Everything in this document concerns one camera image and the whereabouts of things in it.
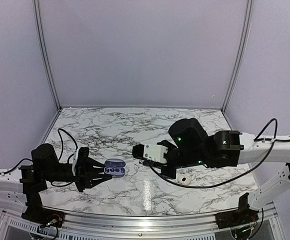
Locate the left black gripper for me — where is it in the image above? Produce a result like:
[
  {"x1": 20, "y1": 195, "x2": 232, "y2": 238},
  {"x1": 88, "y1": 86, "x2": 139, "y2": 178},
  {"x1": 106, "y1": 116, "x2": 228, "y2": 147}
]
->
[{"x1": 43, "y1": 157, "x2": 112, "y2": 193}]

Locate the purple earbud charging case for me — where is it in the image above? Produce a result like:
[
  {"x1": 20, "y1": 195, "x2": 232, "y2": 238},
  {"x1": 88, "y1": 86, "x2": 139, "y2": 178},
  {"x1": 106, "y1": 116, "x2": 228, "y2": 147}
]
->
[{"x1": 104, "y1": 158, "x2": 126, "y2": 178}]

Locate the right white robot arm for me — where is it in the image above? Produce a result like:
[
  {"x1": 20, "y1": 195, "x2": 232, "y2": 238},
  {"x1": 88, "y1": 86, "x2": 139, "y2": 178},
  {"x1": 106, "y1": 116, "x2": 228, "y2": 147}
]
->
[{"x1": 152, "y1": 118, "x2": 290, "y2": 224}]

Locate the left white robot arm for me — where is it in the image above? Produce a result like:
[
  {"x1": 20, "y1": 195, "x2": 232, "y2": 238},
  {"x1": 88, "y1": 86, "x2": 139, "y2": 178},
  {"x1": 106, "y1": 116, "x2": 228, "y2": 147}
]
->
[{"x1": 0, "y1": 143, "x2": 112, "y2": 226}]

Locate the white earbud case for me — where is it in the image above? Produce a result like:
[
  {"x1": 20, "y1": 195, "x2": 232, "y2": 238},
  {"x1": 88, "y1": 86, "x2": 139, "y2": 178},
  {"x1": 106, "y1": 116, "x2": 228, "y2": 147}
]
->
[{"x1": 177, "y1": 175, "x2": 191, "y2": 186}]

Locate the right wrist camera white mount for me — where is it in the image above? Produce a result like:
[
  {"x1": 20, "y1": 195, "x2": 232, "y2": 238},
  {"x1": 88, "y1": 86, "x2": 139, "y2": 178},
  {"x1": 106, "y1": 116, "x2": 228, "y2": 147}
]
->
[{"x1": 132, "y1": 144, "x2": 168, "y2": 164}]

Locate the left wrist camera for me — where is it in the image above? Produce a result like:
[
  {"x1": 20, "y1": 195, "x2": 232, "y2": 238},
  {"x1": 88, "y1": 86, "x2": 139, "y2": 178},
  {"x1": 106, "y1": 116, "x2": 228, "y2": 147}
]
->
[{"x1": 71, "y1": 147, "x2": 89, "y2": 176}]

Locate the front aluminium rail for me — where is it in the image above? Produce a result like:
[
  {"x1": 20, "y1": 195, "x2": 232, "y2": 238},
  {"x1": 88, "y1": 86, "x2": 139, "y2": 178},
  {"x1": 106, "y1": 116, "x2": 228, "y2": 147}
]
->
[{"x1": 0, "y1": 207, "x2": 278, "y2": 240}]

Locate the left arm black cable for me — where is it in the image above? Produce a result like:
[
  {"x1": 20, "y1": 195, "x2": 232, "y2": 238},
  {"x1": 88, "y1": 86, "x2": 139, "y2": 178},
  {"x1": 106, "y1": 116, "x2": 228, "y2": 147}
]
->
[{"x1": 2, "y1": 128, "x2": 78, "y2": 187}]

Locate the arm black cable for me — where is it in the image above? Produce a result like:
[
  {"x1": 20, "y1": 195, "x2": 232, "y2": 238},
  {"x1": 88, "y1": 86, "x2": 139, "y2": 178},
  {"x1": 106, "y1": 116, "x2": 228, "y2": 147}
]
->
[
  {"x1": 2, "y1": 128, "x2": 78, "y2": 187},
  {"x1": 148, "y1": 117, "x2": 290, "y2": 189}
]

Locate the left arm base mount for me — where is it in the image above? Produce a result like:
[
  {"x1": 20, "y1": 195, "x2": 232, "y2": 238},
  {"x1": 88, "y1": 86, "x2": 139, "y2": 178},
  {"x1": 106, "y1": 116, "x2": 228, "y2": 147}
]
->
[{"x1": 21, "y1": 207, "x2": 65, "y2": 228}]

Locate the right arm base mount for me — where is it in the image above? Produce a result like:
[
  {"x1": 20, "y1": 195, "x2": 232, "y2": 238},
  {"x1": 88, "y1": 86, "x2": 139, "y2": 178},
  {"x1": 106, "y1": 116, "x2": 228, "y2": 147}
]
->
[{"x1": 215, "y1": 209, "x2": 259, "y2": 229}]

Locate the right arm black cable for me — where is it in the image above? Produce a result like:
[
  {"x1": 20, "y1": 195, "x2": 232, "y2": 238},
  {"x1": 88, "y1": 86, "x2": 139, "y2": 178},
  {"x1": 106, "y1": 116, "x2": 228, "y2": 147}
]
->
[{"x1": 148, "y1": 117, "x2": 290, "y2": 189}]

